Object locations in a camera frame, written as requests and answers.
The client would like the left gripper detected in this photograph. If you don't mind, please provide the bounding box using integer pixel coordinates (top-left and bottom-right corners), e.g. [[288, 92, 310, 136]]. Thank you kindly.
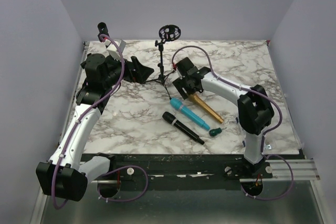
[[103, 52, 154, 89]]

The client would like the gold microphone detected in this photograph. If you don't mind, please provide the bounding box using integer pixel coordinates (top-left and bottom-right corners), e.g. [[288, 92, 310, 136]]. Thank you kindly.
[[188, 93, 224, 124]]

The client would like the blue microphone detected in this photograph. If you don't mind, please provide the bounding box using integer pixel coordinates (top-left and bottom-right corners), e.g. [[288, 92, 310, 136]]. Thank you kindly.
[[170, 98, 210, 131]]

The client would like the black microphone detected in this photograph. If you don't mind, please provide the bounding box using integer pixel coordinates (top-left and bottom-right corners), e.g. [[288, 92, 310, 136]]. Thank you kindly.
[[162, 111, 205, 145]]

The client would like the black tripod mic stand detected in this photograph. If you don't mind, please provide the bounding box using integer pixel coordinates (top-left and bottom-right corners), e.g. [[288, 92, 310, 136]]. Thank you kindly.
[[143, 24, 182, 99]]

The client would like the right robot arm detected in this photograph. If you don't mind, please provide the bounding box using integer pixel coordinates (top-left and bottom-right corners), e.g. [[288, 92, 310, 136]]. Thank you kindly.
[[173, 57, 275, 178]]

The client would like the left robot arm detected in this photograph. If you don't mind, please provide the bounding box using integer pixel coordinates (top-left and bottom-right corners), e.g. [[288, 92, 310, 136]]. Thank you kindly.
[[36, 54, 154, 201]]

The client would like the clear plastic screw box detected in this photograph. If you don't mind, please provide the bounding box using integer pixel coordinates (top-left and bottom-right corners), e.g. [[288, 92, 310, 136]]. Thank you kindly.
[[235, 116, 275, 154]]

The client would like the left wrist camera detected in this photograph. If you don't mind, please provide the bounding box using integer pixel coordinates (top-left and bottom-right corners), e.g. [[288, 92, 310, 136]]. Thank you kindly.
[[104, 39, 127, 61]]

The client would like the green handled screwdriver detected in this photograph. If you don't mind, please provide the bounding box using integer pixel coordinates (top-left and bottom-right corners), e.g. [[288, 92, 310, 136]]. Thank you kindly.
[[208, 127, 226, 137]]

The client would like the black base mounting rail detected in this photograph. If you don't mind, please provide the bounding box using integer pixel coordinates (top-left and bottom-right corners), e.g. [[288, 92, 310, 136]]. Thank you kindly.
[[86, 153, 274, 192]]

